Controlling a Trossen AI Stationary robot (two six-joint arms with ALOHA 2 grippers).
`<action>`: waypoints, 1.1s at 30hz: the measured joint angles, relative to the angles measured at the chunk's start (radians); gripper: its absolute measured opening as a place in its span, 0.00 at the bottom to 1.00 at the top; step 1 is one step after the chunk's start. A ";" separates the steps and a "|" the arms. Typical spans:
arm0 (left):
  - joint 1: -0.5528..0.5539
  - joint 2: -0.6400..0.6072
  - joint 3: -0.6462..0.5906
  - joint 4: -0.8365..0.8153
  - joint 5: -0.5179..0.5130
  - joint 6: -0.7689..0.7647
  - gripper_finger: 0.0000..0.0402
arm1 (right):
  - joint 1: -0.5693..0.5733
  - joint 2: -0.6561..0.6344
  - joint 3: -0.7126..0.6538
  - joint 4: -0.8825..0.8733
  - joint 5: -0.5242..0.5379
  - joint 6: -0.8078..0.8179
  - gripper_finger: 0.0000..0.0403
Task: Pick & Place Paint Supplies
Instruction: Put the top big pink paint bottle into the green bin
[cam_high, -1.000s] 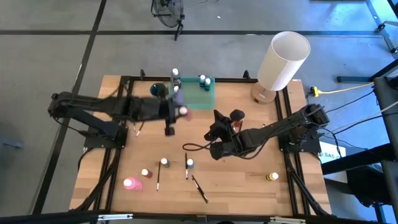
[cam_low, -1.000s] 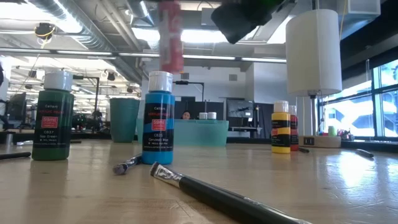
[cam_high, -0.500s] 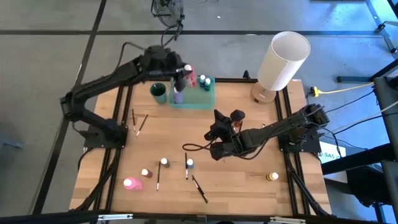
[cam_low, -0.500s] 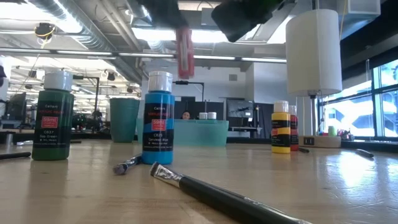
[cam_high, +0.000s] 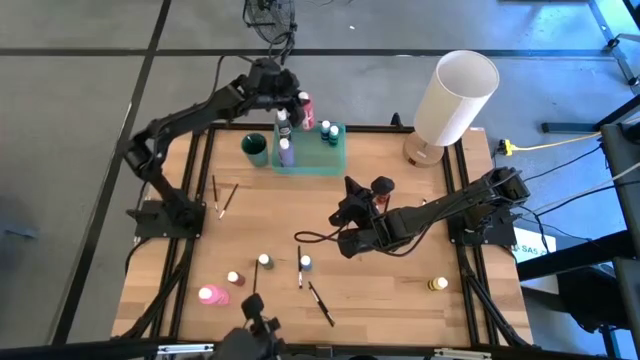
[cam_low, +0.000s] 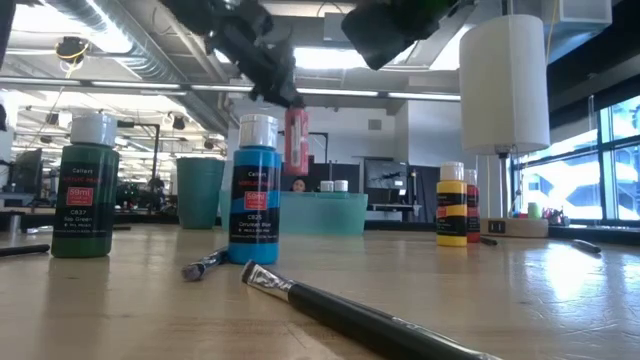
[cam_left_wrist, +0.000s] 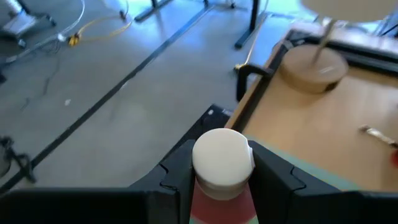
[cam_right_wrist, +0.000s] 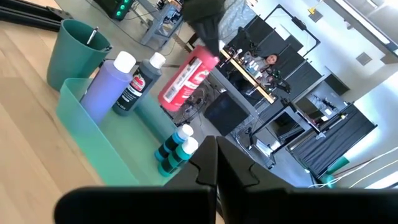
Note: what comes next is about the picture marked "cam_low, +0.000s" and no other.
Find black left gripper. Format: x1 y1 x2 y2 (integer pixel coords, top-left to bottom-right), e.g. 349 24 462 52
204 0 307 110

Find large red paint bottle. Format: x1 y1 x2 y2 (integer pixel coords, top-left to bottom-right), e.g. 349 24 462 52
283 106 311 177

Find small yellow paint bottle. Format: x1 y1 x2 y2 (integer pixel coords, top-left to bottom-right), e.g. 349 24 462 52
436 160 469 248

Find small cerulean blue paint bottle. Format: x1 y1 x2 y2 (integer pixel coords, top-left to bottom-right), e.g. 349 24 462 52
226 113 283 266

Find small bright red paint bottle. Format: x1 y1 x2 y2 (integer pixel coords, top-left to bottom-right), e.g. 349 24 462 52
464 168 482 245

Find small dark green paint bottle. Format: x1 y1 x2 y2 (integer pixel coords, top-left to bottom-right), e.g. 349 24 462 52
50 112 121 260

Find long ceiling light strip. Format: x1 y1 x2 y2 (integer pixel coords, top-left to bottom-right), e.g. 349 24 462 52
0 77 462 102

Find black office partition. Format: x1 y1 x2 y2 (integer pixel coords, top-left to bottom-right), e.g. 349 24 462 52
279 162 362 194

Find white shade wooden base lamp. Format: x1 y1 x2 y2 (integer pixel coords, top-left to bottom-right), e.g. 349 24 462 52
458 13 552 240

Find dark computer monitor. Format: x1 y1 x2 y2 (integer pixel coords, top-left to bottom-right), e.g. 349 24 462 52
363 157 409 192
9 148 45 197

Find teal translucent plastic bin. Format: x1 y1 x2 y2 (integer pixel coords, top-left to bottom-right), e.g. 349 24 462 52
218 191 370 238

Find dark teal plastic cup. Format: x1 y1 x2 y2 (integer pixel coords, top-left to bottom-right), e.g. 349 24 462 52
175 156 227 231

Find black paintbrush grey-blue bristles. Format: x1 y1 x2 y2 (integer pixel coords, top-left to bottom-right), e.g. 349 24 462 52
180 246 230 283

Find black yellow ceiling reel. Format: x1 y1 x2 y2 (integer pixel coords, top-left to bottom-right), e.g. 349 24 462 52
53 34 91 65

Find wide flat black paintbrush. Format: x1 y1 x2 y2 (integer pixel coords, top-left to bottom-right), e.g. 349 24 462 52
239 259 481 360

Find silver ventilation duct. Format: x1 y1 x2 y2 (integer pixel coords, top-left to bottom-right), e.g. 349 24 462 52
44 0 231 136

